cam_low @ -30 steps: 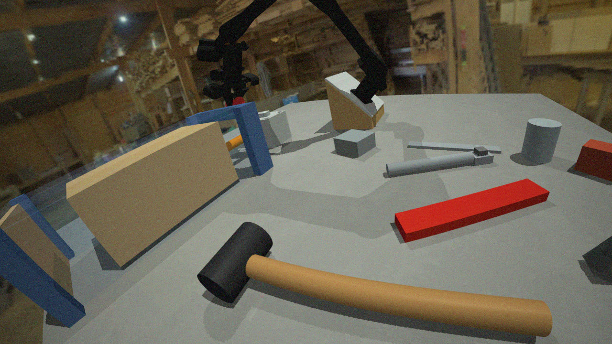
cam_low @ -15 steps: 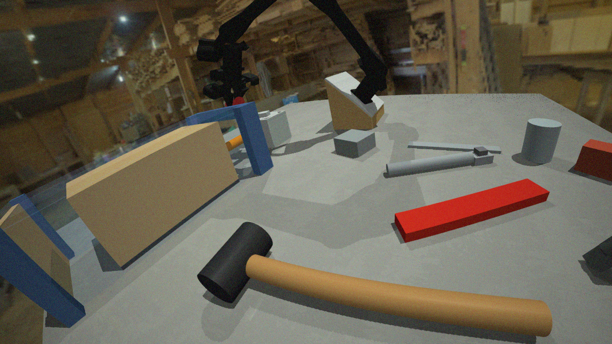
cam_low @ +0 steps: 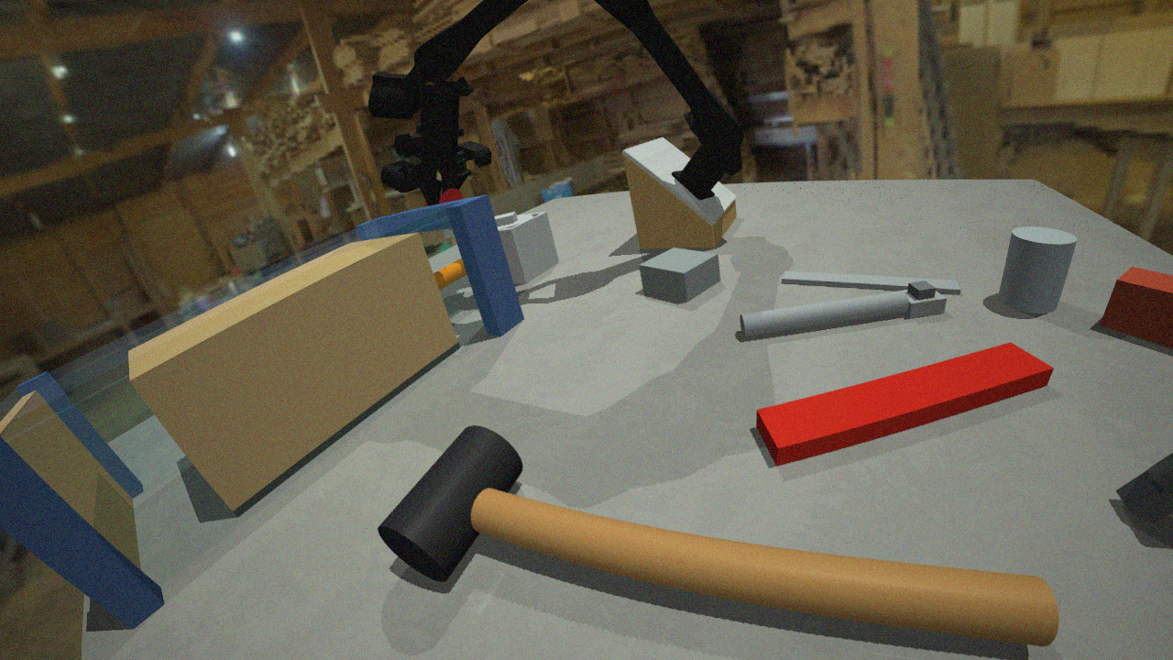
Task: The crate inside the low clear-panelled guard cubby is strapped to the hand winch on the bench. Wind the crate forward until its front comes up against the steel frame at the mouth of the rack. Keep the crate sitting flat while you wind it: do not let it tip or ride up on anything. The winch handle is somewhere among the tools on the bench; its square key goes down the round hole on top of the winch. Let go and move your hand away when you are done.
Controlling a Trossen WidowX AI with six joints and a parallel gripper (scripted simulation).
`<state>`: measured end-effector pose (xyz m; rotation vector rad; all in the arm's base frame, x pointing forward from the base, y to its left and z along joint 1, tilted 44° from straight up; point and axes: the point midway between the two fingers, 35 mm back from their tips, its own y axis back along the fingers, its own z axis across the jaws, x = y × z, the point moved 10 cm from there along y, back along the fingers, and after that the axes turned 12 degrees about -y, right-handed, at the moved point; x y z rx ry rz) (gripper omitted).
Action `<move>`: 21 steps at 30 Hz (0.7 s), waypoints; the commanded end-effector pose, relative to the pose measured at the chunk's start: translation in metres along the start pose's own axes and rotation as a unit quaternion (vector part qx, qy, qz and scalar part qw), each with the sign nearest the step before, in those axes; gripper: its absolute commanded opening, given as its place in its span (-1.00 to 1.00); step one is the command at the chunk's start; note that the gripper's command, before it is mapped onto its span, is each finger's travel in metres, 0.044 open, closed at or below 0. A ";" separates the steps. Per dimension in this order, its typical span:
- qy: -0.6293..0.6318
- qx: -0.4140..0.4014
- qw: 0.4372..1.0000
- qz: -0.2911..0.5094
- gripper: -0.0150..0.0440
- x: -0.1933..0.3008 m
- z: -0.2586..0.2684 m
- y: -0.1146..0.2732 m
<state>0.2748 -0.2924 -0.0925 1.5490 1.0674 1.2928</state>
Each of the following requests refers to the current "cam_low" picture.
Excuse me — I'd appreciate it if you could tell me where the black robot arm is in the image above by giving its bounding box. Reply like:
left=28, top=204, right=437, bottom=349
left=368, top=0, right=744, bottom=200

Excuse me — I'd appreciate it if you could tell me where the mallet with black head and wooden handle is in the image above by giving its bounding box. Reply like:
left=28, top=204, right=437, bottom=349
left=378, top=426, right=1059, bottom=647

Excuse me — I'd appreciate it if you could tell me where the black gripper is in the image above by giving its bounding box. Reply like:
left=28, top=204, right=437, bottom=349
left=381, top=122, right=491, bottom=206

